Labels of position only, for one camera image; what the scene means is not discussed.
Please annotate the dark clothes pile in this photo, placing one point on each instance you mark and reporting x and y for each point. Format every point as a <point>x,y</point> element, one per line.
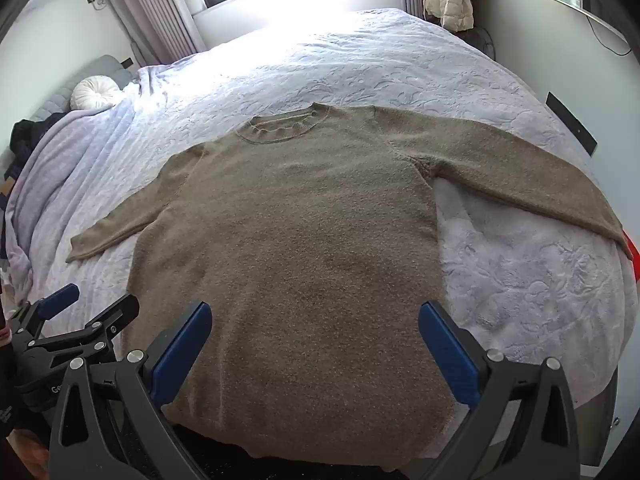
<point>30,135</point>

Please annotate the red cloth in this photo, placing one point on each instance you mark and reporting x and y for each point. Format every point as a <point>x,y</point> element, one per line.
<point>634,260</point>

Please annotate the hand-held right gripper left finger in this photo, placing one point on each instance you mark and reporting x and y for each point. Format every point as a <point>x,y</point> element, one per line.
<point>181,357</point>

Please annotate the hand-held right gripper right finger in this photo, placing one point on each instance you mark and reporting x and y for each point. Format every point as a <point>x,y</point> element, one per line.
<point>450,357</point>

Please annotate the lavender embossed bedspread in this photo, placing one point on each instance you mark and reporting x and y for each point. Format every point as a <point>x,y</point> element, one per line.
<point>505,285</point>

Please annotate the black wall panel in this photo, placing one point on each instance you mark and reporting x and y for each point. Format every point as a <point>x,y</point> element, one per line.
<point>572,122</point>

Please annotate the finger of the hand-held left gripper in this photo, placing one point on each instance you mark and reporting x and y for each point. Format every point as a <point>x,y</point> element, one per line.
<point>112,316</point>
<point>59,301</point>

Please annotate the lavender fleece blanket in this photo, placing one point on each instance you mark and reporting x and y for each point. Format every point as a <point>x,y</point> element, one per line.
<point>42,180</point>

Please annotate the grey upholstered headboard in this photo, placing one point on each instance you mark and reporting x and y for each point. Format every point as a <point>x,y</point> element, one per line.
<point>60,90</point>

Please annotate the brown knit sweater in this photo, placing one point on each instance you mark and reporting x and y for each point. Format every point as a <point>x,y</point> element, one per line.
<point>310,270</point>

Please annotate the round white pillow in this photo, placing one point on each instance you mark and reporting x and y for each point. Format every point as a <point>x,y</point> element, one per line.
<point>94,92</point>

